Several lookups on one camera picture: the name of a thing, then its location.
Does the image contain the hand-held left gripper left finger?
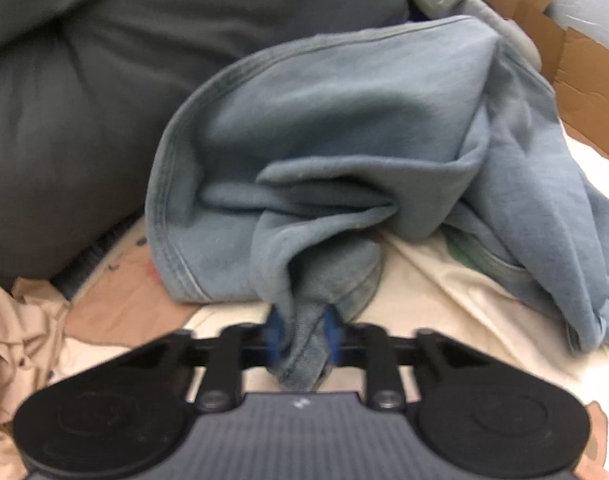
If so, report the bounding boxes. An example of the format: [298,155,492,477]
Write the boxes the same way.
[117,309,290,413]

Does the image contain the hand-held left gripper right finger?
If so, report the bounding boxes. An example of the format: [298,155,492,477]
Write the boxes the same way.
[321,305,491,412]

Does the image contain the light blue denim pants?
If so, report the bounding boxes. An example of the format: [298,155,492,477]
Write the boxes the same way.
[145,15,609,393]

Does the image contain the printed cream bed sheet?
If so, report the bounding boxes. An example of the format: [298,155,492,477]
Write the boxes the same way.
[49,125,609,480]

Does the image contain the dark ribbed cloth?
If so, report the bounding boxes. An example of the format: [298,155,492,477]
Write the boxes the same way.
[52,215,145,301]

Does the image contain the beige crumpled cloth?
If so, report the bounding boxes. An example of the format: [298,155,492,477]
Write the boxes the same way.
[0,272,70,480]

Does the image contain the dark grey garment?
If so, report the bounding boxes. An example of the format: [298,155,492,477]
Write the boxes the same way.
[0,0,410,293]

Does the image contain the brown cardboard sheet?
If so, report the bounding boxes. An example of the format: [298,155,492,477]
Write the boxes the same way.
[459,0,609,168]

